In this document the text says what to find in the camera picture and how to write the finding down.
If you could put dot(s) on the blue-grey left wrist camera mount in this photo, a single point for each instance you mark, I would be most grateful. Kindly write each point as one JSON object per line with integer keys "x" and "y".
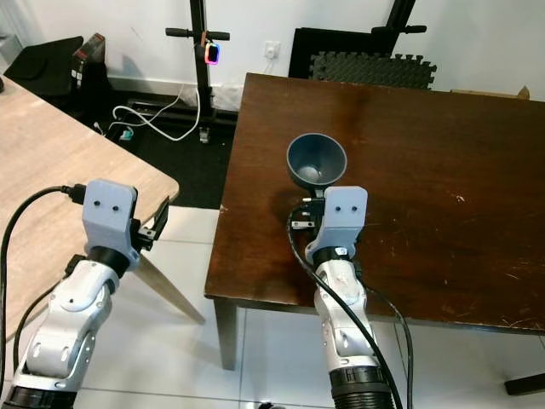
{"x": 109, "y": 213}

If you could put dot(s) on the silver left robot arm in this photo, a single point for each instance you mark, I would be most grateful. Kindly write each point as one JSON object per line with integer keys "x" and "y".
{"x": 68, "y": 324}

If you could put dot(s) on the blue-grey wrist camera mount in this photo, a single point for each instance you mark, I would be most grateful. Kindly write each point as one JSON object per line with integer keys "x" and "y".
{"x": 109, "y": 213}
{"x": 342, "y": 213}

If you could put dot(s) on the black slanted metal stand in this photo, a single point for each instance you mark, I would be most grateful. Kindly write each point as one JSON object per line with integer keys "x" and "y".
{"x": 402, "y": 21}

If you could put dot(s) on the black floor object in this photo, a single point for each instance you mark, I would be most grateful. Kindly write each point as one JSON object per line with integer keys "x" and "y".
{"x": 526, "y": 383}

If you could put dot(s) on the blue-grey plastic bowl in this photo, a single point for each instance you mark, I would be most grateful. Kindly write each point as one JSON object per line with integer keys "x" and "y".
{"x": 315, "y": 160}

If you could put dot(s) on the teal plug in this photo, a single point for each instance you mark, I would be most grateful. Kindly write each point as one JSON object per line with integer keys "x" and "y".
{"x": 127, "y": 134}

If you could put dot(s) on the white wall socket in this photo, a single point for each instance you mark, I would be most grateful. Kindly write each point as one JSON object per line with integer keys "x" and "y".
{"x": 272, "y": 49}

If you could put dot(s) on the black flat board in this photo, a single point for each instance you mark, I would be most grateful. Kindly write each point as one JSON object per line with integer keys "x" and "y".
{"x": 306, "y": 47}

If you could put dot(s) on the light wooden table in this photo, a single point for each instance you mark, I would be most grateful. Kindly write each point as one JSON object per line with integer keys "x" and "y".
{"x": 51, "y": 145}

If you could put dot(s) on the black bag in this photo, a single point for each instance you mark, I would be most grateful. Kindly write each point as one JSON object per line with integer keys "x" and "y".
{"x": 43, "y": 66}

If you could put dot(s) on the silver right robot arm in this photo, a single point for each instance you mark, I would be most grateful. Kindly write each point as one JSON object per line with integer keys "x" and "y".
{"x": 341, "y": 315}

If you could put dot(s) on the black box with red trim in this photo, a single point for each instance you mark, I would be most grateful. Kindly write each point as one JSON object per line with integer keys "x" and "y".
{"x": 89, "y": 60}

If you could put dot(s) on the white appliance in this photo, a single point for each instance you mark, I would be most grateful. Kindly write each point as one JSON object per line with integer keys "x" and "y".
{"x": 8, "y": 53}

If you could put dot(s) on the black foam puzzle mat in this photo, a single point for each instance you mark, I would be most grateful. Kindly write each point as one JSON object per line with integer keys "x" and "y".
{"x": 375, "y": 70}

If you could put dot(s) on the dark brown wooden table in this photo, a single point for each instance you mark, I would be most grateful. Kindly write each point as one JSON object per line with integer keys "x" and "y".
{"x": 443, "y": 196}

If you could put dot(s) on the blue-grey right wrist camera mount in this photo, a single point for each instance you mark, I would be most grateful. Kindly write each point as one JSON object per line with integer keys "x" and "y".
{"x": 342, "y": 213}

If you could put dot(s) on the glowing pink blue device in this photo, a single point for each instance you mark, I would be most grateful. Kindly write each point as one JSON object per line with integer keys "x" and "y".
{"x": 214, "y": 54}

